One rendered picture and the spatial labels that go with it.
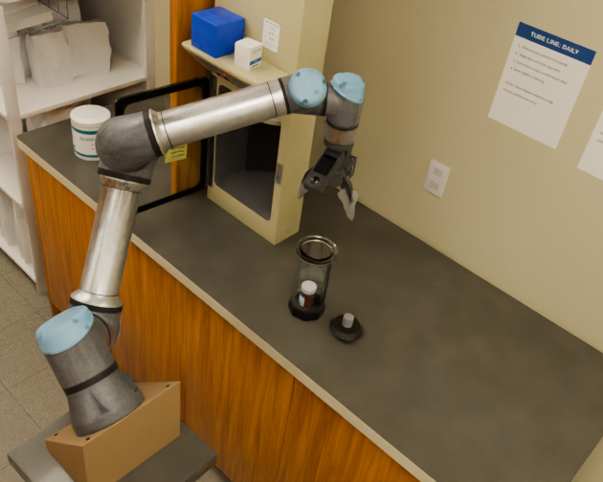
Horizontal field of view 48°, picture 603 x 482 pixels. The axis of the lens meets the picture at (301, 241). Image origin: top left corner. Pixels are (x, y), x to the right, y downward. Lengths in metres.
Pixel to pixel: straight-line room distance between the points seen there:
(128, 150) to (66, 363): 0.44
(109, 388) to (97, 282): 0.24
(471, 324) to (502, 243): 0.28
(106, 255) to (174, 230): 0.64
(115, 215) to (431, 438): 0.90
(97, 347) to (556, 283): 1.30
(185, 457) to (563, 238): 1.17
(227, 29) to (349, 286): 0.80
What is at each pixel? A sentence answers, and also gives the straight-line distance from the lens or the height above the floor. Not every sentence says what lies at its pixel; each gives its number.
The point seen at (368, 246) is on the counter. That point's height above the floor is 0.94.
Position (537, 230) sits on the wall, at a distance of 2.04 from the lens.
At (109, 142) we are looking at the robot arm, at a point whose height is 1.55.
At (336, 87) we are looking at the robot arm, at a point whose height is 1.63.
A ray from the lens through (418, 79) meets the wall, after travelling 2.08.
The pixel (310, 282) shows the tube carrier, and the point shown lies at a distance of 1.77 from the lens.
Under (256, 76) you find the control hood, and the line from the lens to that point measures 1.76.
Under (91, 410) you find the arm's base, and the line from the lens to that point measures 1.43.
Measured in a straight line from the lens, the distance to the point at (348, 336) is 1.81.
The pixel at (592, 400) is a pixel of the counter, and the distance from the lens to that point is 1.97.
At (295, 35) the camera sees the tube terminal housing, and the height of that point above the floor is 1.61.
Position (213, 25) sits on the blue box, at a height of 1.60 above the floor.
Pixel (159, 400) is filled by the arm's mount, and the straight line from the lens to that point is 1.45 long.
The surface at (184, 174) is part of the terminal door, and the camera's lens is 2.14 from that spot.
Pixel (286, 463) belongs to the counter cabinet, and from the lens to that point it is 2.15.
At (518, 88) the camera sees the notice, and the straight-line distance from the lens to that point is 1.92.
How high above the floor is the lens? 2.28
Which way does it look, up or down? 39 degrees down
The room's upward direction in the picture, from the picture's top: 9 degrees clockwise
